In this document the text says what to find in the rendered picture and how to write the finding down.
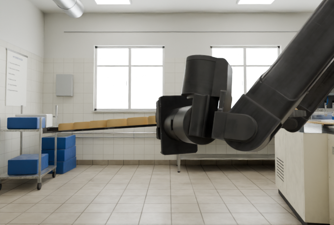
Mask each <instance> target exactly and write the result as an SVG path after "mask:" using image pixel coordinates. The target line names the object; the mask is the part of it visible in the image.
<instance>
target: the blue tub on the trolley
mask: <svg viewBox="0 0 334 225"><path fill-rule="evenodd" d="M39 118H40V117H8V118H7V129H39ZM44 127H45V117H42V128H44Z"/></svg>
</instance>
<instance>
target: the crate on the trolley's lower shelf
mask: <svg viewBox="0 0 334 225"><path fill-rule="evenodd" d="M48 159H49V155H48V154H47V153H45V154H41V171H42V170H44V169H45V168H47V167H48ZM38 167H39V154H22V155H20V156H17V157H14V158H12V159H9V160H8V168H7V174H8V175H20V174H38Z"/></svg>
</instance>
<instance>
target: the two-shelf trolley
mask: <svg viewBox="0 0 334 225"><path fill-rule="evenodd" d="M57 108H58V106H57V105H55V116H53V117H55V127H57V117H58V116H57ZM21 114H23V105H21ZM49 128H50V127H49ZM0 132H20V155H22V132H39V167H38V174H20V175H8V174H7V172H6V173H4V174H2V175H0V190H1V187H2V185H1V180H2V179H34V178H37V189H38V190H40V189H41V185H42V184H41V177H43V176H44V175H46V174H47V173H49V172H50V171H51V170H53V174H52V176H53V178H55V177H56V167H57V133H55V161H54V165H49V166H48V167H47V168H45V169H44V170H42V171H41V148H42V117H40V118H39V129H0Z"/></svg>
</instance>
